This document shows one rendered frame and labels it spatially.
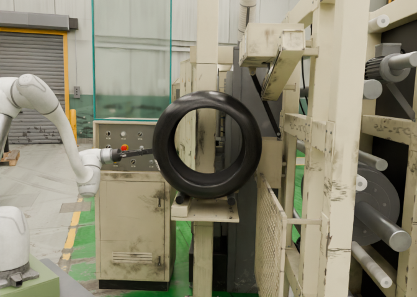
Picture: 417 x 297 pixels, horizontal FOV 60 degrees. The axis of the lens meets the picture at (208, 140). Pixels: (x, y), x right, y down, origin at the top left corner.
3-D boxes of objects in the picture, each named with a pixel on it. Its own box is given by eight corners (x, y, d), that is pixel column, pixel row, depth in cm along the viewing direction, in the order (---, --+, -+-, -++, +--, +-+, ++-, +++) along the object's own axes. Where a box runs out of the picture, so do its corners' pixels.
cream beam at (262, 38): (237, 67, 218) (238, 42, 216) (279, 67, 217) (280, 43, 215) (245, 56, 158) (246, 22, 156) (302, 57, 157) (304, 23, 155)
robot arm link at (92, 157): (107, 154, 211) (105, 173, 203) (80, 157, 211) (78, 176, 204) (100, 144, 202) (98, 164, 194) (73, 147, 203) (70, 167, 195)
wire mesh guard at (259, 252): (254, 271, 239) (257, 168, 230) (256, 271, 239) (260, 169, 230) (274, 377, 150) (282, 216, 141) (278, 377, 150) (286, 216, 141)
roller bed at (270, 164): (253, 180, 241) (255, 136, 237) (275, 180, 241) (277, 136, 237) (256, 188, 221) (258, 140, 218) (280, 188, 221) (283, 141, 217)
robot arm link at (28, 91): (63, 94, 167) (38, 93, 170) (42, 66, 152) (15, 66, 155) (52, 116, 160) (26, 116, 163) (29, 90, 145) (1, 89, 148)
